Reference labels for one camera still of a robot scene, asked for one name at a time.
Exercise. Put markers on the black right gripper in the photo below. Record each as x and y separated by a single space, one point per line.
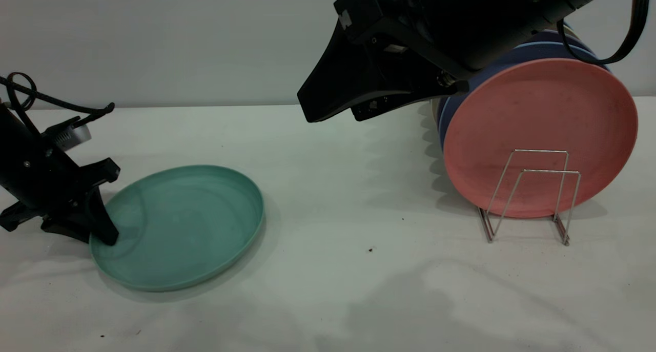
435 19

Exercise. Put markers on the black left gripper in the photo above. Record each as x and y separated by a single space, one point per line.
36 178

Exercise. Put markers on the green round plate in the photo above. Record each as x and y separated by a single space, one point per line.
184 229

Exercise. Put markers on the pink round plate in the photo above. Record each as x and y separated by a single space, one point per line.
538 111

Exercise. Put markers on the blue round plate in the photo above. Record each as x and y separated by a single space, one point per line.
538 52

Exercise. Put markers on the beige round plate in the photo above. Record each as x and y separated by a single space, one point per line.
573 30

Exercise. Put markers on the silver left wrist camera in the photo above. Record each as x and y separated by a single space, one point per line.
74 135

